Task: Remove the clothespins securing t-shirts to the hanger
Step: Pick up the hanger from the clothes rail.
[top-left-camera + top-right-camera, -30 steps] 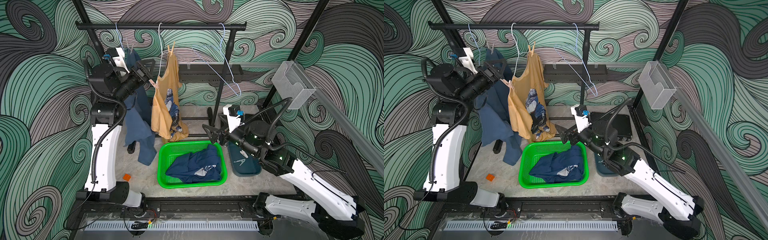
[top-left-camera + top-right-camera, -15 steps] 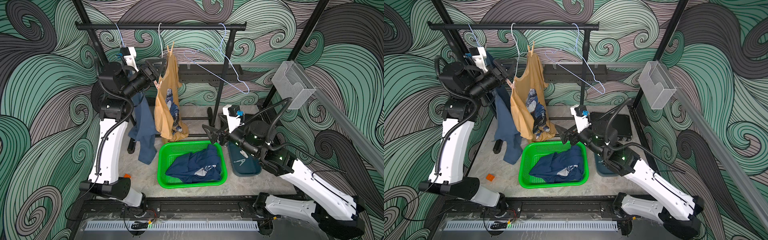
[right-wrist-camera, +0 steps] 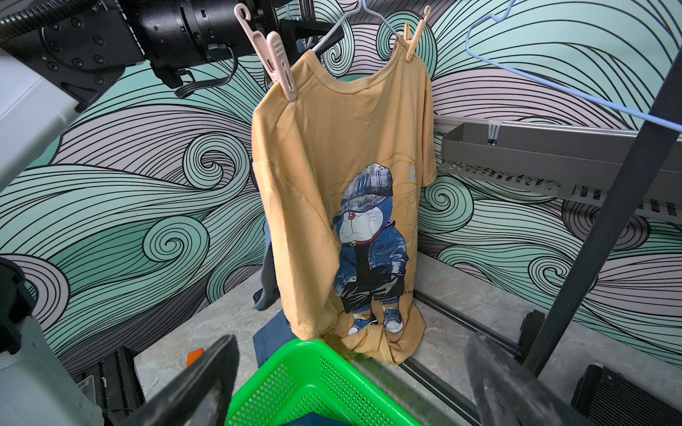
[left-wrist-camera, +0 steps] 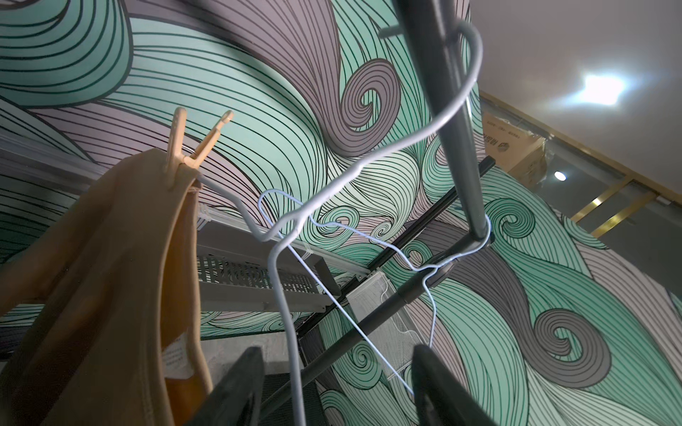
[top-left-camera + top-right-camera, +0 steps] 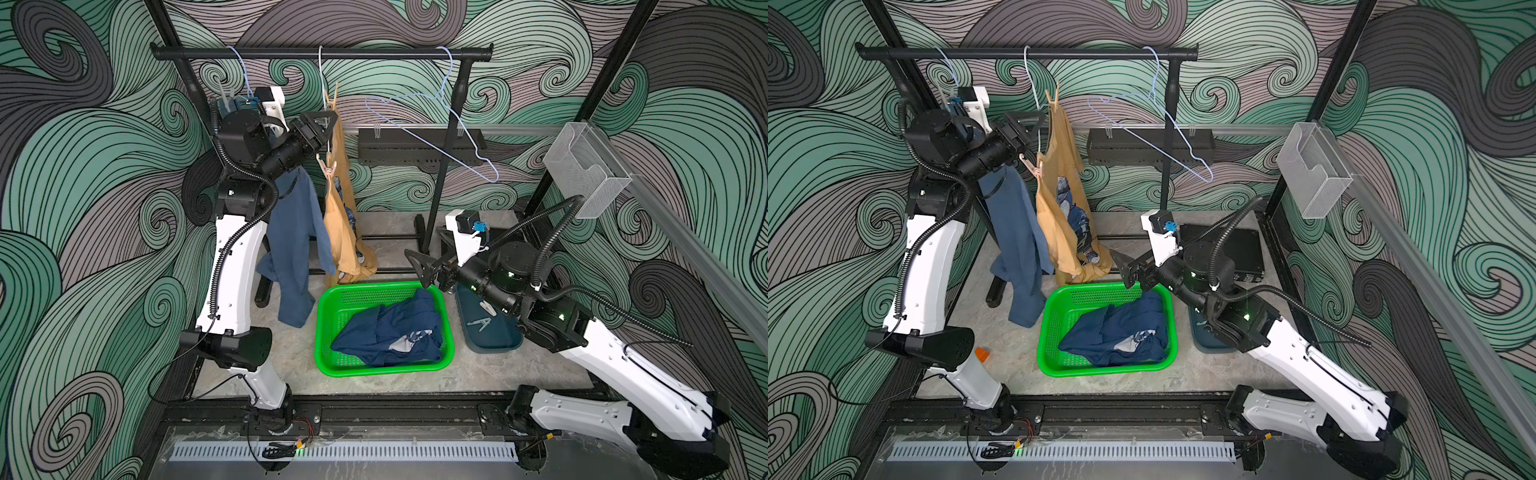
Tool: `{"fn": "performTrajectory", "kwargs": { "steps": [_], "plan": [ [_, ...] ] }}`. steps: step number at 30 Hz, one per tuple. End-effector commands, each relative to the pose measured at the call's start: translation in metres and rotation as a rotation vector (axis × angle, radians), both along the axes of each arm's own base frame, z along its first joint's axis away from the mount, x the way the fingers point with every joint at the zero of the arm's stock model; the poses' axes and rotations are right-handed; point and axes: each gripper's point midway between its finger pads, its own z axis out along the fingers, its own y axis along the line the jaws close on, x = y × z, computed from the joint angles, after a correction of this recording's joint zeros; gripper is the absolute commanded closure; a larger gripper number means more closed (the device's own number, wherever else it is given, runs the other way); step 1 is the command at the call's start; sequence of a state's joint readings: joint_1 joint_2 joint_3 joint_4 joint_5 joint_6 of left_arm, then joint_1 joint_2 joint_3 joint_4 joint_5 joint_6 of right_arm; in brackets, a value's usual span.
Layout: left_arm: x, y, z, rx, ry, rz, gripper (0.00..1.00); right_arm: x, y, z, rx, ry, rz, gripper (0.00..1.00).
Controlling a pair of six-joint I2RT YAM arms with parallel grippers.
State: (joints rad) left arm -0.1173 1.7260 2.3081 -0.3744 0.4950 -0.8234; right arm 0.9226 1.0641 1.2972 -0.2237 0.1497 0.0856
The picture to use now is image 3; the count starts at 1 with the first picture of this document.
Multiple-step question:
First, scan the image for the pink clothespin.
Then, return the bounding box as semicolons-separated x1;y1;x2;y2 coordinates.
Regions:
234;3;298;102

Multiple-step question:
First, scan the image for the orange small block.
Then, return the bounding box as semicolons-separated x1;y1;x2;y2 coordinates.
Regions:
186;348;204;367

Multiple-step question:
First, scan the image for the black ribbed case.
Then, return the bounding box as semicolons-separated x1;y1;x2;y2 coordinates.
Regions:
571;364;681;426

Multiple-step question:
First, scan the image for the tan cartoon print t-shirt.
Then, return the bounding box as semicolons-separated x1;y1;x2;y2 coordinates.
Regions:
251;40;437;364

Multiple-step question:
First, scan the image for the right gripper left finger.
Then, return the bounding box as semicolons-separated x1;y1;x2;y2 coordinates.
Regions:
122;335;240;425

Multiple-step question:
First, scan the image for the light blue wire hanger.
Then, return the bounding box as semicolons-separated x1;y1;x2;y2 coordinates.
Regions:
462;1;681;113

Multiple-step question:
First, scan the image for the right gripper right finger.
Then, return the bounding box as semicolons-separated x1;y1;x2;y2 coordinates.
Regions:
465;335;591;426

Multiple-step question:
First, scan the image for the green plastic basket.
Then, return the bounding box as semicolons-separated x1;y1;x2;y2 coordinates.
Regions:
225;340;418;425

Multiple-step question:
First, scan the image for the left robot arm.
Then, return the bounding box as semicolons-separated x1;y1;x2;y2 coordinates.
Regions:
1;0;344;186

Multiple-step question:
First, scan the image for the slate blue t-shirt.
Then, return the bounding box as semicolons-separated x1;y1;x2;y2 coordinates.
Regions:
252;221;296;367

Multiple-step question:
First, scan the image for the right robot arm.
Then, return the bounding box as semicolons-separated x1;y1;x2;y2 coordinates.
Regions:
1;259;587;425

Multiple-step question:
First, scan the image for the black clothes rack frame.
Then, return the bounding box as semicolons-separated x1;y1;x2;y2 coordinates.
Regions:
400;48;681;425

